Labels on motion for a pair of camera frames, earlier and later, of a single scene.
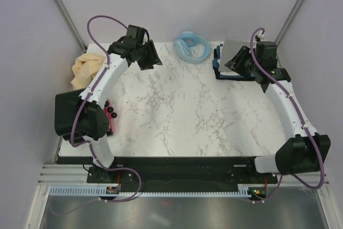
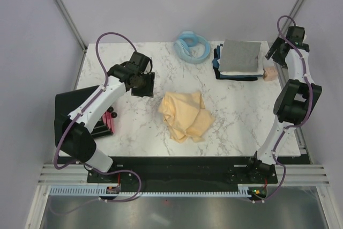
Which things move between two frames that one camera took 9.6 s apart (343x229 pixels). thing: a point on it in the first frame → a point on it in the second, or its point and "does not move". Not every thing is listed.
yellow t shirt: [85, 68] → [184, 114]
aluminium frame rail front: [76, 174] does not move
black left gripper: [153, 58] → [148, 90]
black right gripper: [236, 63] → [276, 45]
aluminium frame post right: [297, 7] does not move
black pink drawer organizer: [65, 102] does not move
